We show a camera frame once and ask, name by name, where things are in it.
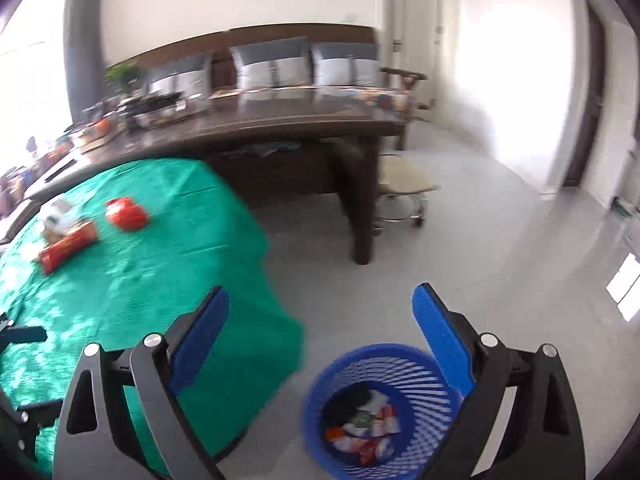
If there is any white door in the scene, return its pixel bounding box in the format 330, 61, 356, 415
390, 0, 446, 81

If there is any dark wooden coffee table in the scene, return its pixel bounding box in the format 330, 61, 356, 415
22, 85, 406, 266

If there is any red packet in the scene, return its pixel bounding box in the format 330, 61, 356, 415
39, 219, 98, 275

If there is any grey white pillow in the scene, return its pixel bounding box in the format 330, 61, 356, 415
310, 42, 381, 87
230, 36, 311, 90
145, 52, 211, 98

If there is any blue plastic basket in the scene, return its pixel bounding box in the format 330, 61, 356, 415
303, 344, 463, 477

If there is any brown wooden sofa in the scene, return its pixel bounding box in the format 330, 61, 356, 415
107, 24, 431, 111

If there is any glass fruit bowl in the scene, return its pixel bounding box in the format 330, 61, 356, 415
132, 92, 188, 126

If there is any black remote control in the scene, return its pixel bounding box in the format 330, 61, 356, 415
45, 157, 76, 181

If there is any grey curtain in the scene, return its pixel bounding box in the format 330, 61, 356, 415
65, 0, 106, 121

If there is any cluster of bottles and jars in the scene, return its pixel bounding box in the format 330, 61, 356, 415
0, 135, 71, 211

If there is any green tablecloth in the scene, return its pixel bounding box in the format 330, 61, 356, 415
0, 158, 306, 478

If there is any beige rolling stool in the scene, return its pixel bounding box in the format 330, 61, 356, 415
372, 155, 441, 228

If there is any white orange striped wrapper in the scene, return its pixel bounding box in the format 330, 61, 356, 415
327, 427, 361, 453

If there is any potted green plant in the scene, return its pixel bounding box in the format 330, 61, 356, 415
104, 60, 142, 97

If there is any fruit tray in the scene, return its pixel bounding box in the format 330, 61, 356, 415
75, 117, 121, 153

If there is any crushed red white paper cup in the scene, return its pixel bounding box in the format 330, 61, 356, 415
372, 407, 401, 436

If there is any white green milk carton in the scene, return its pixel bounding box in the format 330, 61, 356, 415
345, 410, 373, 436

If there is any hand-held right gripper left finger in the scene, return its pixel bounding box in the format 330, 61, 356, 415
54, 286, 231, 480

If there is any red plastic bag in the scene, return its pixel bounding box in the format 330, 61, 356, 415
105, 197, 151, 232

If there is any floral sofa cover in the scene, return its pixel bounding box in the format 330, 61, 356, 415
210, 85, 416, 121

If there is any dark wooden door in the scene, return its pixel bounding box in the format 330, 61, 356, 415
562, 5, 608, 188

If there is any wooden sofa armrest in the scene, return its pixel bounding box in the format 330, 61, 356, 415
380, 66, 428, 92

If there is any black ribbed tray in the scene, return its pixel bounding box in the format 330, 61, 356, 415
325, 382, 373, 426

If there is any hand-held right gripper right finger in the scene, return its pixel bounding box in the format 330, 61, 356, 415
412, 282, 586, 480

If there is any clear plastic box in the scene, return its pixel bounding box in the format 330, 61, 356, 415
42, 199, 81, 235

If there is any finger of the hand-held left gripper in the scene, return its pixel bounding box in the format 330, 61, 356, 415
0, 316, 48, 347
0, 394, 62, 466

